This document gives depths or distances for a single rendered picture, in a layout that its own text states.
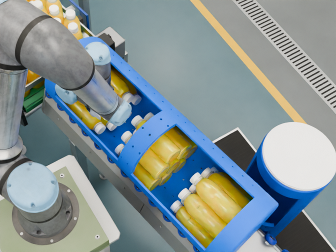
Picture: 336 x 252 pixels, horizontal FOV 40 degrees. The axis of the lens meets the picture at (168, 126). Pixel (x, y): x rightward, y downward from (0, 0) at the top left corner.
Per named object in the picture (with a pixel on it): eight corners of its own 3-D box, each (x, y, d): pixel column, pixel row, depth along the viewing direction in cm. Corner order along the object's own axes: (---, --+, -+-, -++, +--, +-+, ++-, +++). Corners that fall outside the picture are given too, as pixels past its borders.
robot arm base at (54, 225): (36, 249, 129) (30, 239, 120) (9, 207, 134) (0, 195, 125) (82, 217, 134) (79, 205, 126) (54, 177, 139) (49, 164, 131)
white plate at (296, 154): (276, 110, 179) (275, 112, 180) (252, 170, 165) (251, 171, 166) (345, 139, 175) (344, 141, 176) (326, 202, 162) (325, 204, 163)
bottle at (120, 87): (100, 56, 171) (132, 86, 165) (104, 65, 177) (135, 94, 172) (86, 68, 169) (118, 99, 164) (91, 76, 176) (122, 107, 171)
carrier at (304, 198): (229, 193, 256) (210, 239, 242) (274, 111, 180) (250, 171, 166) (278, 215, 252) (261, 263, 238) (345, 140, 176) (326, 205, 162)
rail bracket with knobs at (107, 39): (99, 67, 199) (98, 52, 190) (89, 57, 201) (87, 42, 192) (117, 56, 202) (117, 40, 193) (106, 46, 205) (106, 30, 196)
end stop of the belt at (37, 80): (18, 96, 182) (17, 92, 180) (17, 95, 183) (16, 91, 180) (98, 44, 198) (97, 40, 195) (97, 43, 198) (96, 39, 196)
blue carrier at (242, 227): (213, 275, 156) (223, 260, 130) (52, 107, 183) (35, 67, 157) (268, 218, 165) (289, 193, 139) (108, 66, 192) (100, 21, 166)
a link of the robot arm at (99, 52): (75, 52, 133) (95, 34, 137) (78, 75, 142) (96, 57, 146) (97, 66, 131) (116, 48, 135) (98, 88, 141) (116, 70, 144)
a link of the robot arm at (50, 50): (91, 36, 87) (139, 103, 135) (47, 8, 90) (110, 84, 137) (54, 86, 86) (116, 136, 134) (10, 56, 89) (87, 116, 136)
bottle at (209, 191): (230, 225, 141) (189, 185, 146) (229, 228, 147) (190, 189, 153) (245, 209, 142) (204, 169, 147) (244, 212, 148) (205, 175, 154)
